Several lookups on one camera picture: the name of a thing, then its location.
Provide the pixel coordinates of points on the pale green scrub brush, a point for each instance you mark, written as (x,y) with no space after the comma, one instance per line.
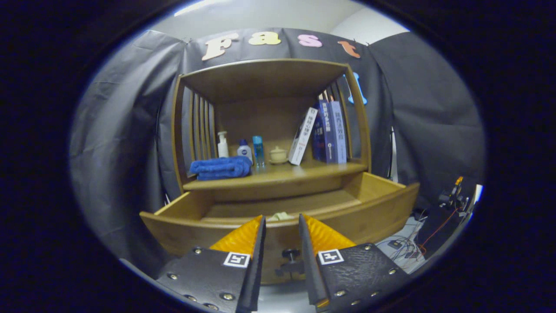
(280,216)

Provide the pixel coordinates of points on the dark blue book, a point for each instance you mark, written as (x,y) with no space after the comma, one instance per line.
(325,132)

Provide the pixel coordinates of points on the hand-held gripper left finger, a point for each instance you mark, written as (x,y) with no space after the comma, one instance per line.
(256,269)

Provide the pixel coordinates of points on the black and orange device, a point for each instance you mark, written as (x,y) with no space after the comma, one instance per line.
(454,196)

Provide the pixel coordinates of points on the clear blue bottle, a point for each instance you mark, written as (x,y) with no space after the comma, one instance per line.
(258,150)

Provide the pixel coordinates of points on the blue towel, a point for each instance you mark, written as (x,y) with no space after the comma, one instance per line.
(221,167)

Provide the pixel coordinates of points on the white pump bottle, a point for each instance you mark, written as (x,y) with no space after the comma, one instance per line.
(223,147)

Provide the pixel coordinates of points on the wooden cabinet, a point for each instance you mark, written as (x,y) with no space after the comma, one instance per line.
(265,117)

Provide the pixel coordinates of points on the white bottle with blue cap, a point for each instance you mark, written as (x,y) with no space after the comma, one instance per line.
(244,151)

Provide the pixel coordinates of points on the wooden countertop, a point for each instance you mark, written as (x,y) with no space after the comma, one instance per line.
(286,174)

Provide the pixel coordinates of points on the cream lidded tea cup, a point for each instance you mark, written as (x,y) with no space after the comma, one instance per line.
(278,155)

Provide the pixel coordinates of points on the white book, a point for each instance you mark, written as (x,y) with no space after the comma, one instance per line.
(302,137)

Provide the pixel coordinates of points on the black drawer knob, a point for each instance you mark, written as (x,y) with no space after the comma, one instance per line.
(290,253)

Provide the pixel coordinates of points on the pale lavender book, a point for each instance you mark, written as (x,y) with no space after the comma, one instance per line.
(339,130)

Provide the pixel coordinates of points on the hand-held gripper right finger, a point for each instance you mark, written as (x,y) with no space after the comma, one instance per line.
(308,269)

